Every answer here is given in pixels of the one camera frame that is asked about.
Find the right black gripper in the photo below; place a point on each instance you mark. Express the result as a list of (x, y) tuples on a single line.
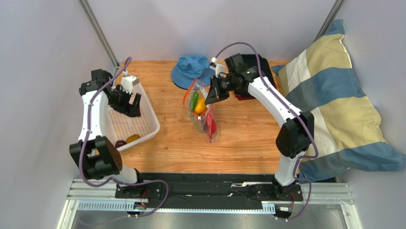
[(217, 88)]

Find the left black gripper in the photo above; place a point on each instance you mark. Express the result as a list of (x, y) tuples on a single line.
[(135, 111)]

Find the yellow green mango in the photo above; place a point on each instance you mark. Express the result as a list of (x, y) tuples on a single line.
[(201, 106)]

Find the clear orange-zip bag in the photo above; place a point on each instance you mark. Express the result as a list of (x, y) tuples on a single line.
[(200, 114)]

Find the yellow brown passion fruit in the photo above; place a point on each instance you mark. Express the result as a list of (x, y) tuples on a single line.
[(133, 138)]

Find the red chili pepper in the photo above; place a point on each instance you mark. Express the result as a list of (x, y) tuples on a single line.
[(210, 127)]

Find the green chili pepper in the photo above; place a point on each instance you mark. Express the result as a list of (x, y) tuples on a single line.
[(193, 101)]

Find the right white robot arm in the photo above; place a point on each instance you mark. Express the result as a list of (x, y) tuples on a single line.
[(296, 127)]

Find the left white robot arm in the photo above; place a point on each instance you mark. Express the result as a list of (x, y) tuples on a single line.
[(94, 154)]

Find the white plastic basket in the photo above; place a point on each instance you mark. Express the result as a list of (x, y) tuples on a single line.
[(120, 127)]

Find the blue bucket hat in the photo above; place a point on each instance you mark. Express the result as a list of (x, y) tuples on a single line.
[(191, 67)]

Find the black folded cloth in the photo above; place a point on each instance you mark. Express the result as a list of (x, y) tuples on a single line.
[(250, 60)]

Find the blue yellow checked pillow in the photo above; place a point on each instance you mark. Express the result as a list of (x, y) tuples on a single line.
[(347, 127)]

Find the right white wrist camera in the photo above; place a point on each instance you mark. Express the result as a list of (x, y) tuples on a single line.
[(219, 68)]

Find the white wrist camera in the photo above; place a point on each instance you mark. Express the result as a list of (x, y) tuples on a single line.
[(219, 68), (128, 82)]

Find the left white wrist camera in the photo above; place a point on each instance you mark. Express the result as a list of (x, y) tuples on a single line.
[(128, 82)]

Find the left aluminium corner post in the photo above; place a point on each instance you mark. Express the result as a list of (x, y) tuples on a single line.
[(92, 19)]

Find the aluminium corner post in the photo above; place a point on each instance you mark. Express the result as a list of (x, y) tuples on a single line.
[(334, 11), (92, 19)]

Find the aluminium frame rail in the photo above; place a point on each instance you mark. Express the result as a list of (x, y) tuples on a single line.
[(328, 205)]

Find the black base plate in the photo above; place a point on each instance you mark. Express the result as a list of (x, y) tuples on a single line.
[(208, 191)]

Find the right aluminium corner post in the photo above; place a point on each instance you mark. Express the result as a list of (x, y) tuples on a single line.
[(334, 11)]

